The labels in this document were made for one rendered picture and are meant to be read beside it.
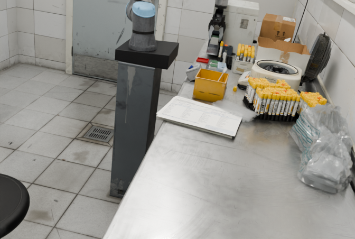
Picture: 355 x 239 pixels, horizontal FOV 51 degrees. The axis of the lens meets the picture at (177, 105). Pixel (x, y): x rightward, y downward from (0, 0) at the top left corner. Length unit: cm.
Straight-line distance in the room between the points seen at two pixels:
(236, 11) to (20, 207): 164
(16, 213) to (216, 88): 89
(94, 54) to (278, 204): 322
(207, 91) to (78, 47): 265
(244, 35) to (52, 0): 238
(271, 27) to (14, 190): 200
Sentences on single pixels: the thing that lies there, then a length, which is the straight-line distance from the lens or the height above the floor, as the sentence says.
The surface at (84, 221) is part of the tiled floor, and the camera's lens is 225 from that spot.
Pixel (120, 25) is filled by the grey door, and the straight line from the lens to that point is 387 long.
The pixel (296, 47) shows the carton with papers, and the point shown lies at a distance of 236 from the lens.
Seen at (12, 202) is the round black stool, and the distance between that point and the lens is 137.
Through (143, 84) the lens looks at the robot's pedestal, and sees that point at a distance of 199.
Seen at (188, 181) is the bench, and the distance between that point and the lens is 109.
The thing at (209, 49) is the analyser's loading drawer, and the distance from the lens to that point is 224.
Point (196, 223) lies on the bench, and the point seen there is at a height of 87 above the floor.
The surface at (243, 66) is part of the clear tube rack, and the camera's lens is 205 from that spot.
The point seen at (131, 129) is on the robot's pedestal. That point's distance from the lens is 212.
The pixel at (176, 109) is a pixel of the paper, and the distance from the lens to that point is 147.
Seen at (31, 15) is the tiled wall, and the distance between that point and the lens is 434.
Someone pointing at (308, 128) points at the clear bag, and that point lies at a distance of 140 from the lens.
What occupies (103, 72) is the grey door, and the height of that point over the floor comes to 9.
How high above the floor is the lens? 151
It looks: 24 degrees down
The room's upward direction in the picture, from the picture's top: 8 degrees clockwise
